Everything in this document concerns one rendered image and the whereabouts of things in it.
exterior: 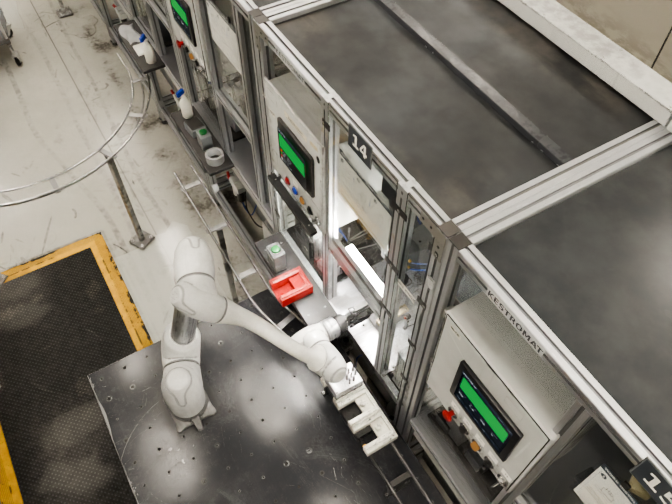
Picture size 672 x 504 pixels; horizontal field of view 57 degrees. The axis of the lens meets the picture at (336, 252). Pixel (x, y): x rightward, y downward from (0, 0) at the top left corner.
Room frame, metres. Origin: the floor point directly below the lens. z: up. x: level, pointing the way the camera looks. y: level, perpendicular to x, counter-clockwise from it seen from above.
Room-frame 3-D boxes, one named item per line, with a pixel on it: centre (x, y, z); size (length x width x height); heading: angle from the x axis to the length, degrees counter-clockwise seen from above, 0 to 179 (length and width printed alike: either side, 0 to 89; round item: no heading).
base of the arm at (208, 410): (1.01, 0.62, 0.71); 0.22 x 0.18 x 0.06; 32
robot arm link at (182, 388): (1.04, 0.63, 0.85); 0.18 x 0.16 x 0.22; 12
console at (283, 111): (1.69, 0.06, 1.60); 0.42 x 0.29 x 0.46; 32
